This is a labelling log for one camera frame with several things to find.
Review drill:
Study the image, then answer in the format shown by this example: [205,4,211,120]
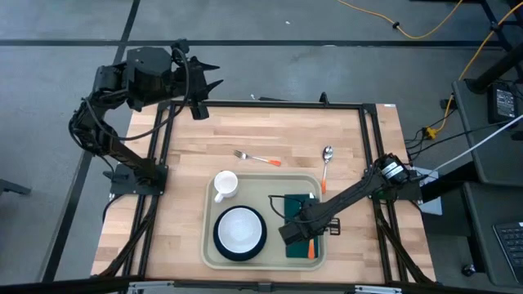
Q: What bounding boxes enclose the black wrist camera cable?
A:
[266,194,306,225]

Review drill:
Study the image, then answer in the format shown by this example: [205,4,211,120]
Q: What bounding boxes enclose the black desk leg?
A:
[464,0,523,96]

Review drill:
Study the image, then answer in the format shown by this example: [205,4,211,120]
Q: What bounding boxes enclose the dark navy plate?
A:
[212,204,269,263]

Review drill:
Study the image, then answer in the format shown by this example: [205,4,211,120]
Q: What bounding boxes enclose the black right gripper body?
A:
[278,211,342,247]

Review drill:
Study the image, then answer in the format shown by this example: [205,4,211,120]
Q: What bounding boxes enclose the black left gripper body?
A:
[174,58,210,104]

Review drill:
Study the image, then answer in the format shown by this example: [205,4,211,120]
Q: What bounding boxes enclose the fork with orange handle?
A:
[233,149,283,167]

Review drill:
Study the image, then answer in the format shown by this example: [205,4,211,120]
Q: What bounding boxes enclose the beige plastic tray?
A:
[199,171,329,272]

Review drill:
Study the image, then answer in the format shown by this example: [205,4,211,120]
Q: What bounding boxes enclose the dark green cloth napkin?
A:
[283,193,321,260]

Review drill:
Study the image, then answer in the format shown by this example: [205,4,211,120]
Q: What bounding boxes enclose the black keyboard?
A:
[492,220,523,283]

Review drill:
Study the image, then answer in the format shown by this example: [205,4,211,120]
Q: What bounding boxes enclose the white ceramic mug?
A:
[212,169,240,204]

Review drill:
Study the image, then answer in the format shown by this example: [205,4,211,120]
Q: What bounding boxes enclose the black power adapter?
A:
[486,82,521,125]

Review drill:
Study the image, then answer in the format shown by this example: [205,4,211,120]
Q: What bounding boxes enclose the yellow extension cable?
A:
[336,0,466,41]
[424,0,523,140]

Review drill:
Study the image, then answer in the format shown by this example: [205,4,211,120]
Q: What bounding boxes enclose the black aluminium table frame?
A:
[96,91,435,287]

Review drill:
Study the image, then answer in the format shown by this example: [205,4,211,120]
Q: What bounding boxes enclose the white cable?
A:
[424,114,523,177]

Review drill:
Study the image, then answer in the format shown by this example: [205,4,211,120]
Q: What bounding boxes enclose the white ceramic bowl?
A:
[217,207,263,255]

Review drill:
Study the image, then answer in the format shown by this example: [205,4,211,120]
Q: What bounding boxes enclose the black rig crossbar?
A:
[0,275,523,294]

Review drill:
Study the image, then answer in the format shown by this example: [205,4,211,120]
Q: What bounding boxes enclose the knife with orange handle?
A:
[307,192,316,261]

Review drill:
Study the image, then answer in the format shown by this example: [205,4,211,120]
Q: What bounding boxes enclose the dark grey side desk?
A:
[450,77,523,188]

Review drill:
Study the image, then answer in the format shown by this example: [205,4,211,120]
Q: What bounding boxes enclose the spoon with orange handle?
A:
[320,145,335,195]

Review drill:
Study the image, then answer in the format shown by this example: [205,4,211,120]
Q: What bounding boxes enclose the dark grey keyboard desk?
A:
[460,180,523,287]

